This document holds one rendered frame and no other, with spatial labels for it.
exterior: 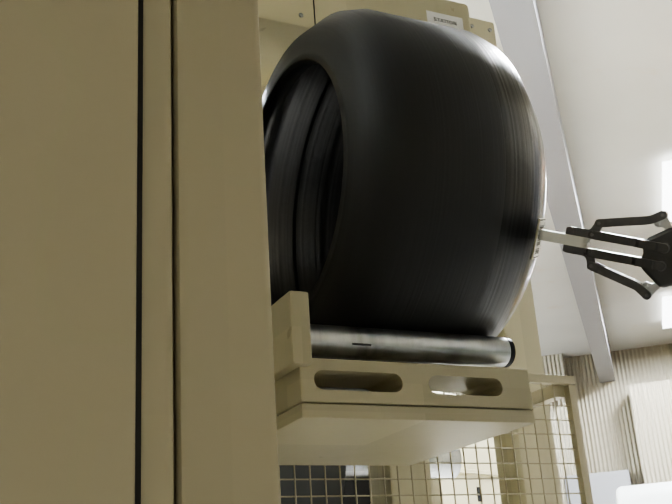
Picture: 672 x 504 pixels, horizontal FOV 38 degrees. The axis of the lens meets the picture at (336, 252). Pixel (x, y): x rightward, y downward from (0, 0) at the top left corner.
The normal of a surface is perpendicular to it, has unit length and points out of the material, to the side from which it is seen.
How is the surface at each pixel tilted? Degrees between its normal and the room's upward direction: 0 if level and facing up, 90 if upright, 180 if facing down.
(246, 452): 90
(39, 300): 90
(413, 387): 90
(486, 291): 137
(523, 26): 180
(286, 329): 90
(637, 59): 180
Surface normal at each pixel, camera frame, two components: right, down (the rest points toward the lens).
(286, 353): -0.91, -0.09
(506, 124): 0.42, -0.34
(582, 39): 0.07, 0.93
